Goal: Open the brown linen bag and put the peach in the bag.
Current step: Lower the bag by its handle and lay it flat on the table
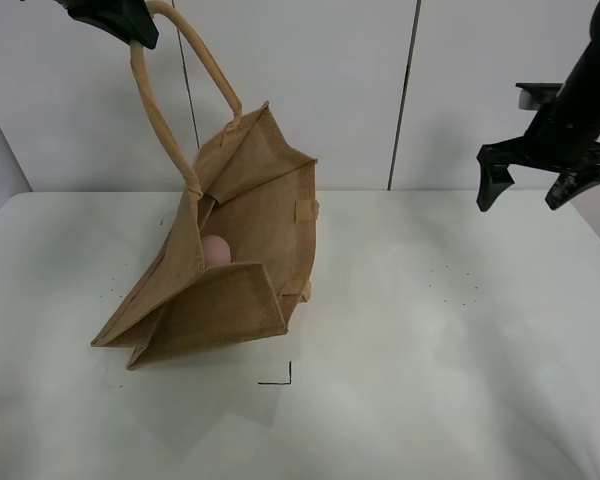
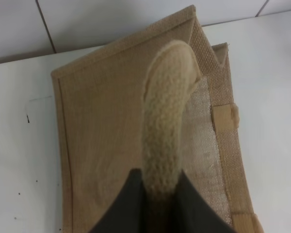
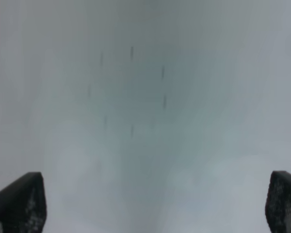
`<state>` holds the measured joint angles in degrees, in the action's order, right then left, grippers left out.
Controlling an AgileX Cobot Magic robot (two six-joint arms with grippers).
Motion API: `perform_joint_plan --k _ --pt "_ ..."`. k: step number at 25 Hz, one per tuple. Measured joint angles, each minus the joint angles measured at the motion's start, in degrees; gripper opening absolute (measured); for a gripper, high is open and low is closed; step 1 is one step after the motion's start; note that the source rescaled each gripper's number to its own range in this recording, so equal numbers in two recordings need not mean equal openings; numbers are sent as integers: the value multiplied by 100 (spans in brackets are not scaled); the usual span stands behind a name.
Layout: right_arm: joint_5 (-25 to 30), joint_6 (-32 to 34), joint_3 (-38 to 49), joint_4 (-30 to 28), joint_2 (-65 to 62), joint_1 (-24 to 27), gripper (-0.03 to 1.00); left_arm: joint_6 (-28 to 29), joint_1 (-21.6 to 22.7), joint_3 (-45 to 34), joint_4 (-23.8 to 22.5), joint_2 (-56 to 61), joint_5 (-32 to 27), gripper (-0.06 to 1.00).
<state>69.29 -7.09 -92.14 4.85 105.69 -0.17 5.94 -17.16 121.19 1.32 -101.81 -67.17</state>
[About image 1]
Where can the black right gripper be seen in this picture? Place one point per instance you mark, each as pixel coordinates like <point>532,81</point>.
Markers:
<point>563,135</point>

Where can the brown linen tote bag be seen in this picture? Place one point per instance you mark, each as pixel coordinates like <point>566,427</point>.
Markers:
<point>239,254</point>

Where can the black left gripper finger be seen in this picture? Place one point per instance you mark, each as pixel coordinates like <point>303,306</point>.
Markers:
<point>127,20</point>

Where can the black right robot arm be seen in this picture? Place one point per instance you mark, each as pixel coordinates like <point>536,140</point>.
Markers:
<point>587,70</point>

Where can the pink peach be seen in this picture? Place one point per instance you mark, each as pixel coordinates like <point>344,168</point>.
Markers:
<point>216,251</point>

